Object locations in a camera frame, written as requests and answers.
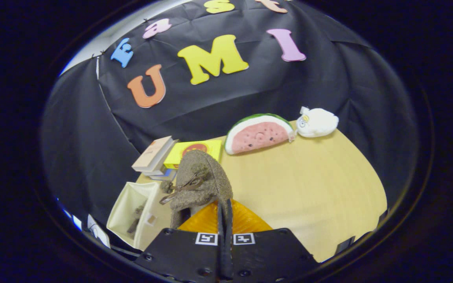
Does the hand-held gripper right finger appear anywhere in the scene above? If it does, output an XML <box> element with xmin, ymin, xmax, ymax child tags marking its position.
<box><xmin>226</xmin><ymin>199</ymin><xmax>319</xmax><ymax>283</ymax></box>

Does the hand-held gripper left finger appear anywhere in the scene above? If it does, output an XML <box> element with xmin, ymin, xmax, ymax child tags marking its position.
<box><xmin>135</xmin><ymin>200</ymin><xmax>227</xmax><ymax>283</ymax></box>

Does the brown fuzzy moccasin shoe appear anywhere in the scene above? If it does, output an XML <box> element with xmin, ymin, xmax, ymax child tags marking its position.
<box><xmin>160</xmin><ymin>149</ymin><xmax>234</xmax><ymax>229</ymax></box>
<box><xmin>126</xmin><ymin>204</ymin><xmax>146</xmax><ymax>234</ymax></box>

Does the cream storage box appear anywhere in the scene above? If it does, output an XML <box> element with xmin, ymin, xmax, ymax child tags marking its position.
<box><xmin>106</xmin><ymin>182</ymin><xmax>172</xmax><ymax>251</ymax></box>

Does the blue cover book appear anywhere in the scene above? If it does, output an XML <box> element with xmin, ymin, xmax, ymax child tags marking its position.
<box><xmin>150</xmin><ymin>168</ymin><xmax>178</xmax><ymax>182</ymax></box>

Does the white paper card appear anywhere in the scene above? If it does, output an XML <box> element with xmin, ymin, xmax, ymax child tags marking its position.
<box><xmin>87</xmin><ymin>214</ymin><xmax>111</xmax><ymax>249</ymax></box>

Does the grey cover book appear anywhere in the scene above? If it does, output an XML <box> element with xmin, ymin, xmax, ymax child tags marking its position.
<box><xmin>142</xmin><ymin>138</ymin><xmax>180</xmax><ymax>176</ymax></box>

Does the yellow book with red circle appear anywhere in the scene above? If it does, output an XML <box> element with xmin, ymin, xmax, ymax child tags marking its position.
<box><xmin>163</xmin><ymin>140</ymin><xmax>223</xmax><ymax>169</ymax></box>

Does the watermelon slice plush toy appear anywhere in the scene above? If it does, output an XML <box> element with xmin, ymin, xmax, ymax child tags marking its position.
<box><xmin>225</xmin><ymin>113</ymin><xmax>296</xmax><ymax>155</ymax></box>

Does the white plush toy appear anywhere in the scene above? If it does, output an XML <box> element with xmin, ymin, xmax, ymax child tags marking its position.
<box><xmin>296</xmin><ymin>106</ymin><xmax>339</xmax><ymax>138</ymax></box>

